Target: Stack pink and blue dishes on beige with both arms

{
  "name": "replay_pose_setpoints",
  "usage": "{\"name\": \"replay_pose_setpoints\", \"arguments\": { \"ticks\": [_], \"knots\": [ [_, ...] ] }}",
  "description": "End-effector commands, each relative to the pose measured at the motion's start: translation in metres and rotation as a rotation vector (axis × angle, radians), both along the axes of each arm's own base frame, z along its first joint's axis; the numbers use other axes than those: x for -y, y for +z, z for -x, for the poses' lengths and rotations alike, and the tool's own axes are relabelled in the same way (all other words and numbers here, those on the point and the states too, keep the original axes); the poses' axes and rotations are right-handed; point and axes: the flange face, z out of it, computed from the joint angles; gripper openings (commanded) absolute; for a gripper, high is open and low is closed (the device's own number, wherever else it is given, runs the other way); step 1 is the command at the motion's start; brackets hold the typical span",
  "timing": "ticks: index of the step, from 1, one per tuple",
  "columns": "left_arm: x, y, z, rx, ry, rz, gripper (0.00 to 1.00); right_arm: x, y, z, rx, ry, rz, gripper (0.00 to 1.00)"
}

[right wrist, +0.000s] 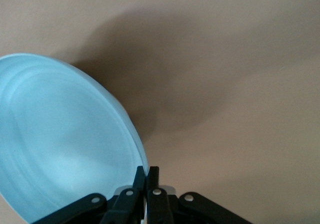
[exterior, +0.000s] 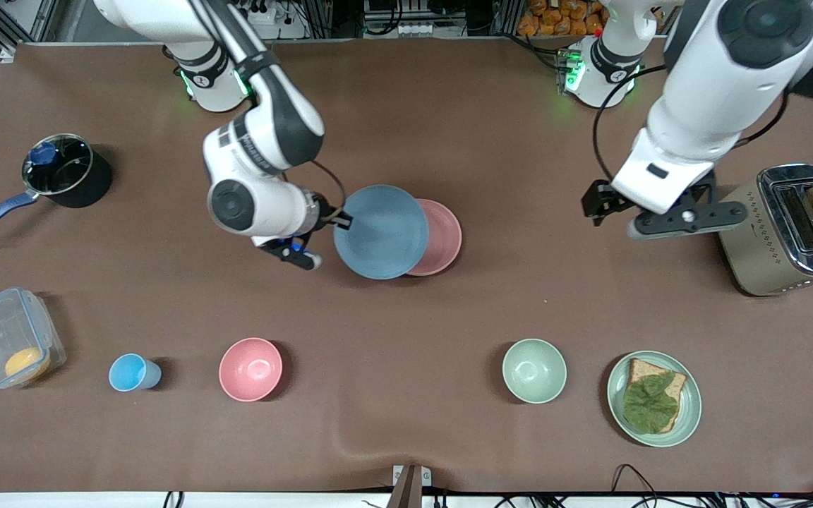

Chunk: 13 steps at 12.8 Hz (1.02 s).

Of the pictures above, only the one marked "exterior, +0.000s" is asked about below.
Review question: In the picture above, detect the brown bread slice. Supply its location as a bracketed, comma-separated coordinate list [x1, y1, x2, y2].
[625, 358, 687, 433]

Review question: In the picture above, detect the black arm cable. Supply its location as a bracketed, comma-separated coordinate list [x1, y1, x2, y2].
[310, 159, 348, 216]
[593, 63, 668, 186]

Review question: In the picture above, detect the beige steel toaster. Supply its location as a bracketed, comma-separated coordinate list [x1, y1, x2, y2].
[718, 164, 813, 297]

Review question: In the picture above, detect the green bowl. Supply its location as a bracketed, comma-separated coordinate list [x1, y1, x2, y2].
[502, 339, 567, 404]

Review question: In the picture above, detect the bag of orange buns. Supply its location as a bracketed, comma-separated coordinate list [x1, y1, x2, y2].
[517, 0, 608, 37]

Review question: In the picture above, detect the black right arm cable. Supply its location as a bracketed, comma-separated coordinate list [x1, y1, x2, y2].
[310, 159, 348, 216]

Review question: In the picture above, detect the white power strip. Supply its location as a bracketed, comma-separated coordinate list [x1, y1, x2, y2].
[241, 0, 279, 26]

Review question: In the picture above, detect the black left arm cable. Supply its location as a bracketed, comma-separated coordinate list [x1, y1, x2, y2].
[593, 63, 668, 186]

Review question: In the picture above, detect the green lettuce leaf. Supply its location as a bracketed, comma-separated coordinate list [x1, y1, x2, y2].
[622, 373, 680, 433]

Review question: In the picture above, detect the aluminium frame profile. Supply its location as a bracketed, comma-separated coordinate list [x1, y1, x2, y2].
[0, 0, 61, 64]

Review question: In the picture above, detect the black pot blue handle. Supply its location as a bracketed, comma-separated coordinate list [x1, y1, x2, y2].
[0, 134, 113, 243]

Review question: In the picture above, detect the metal table edge bracket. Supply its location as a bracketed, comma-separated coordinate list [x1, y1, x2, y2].
[387, 464, 433, 508]

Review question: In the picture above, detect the brown table cover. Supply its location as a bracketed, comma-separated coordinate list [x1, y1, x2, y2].
[0, 35, 813, 495]

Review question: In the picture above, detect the pink plate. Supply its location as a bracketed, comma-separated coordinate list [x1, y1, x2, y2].
[406, 199, 463, 277]

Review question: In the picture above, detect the blue cup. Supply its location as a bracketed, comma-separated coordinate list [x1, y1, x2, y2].
[109, 353, 162, 392]

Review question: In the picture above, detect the pink bowl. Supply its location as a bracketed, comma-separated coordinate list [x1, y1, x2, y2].
[219, 337, 284, 403]

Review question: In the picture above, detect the blue plate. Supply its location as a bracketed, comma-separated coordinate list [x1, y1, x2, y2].
[333, 185, 429, 280]

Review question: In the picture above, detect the clear plastic container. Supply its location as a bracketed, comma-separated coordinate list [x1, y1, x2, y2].
[0, 286, 67, 390]

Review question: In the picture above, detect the green plate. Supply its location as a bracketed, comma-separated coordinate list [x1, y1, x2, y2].
[606, 351, 702, 448]

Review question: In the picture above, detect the black looped floor cable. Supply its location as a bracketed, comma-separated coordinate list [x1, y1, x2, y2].
[611, 464, 661, 495]

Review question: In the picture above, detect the orange round food piece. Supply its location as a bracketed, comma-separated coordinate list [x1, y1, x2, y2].
[4, 347, 52, 382]

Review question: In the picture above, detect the glass lid blue knob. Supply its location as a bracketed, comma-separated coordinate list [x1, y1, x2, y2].
[22, 134, 93, 197]

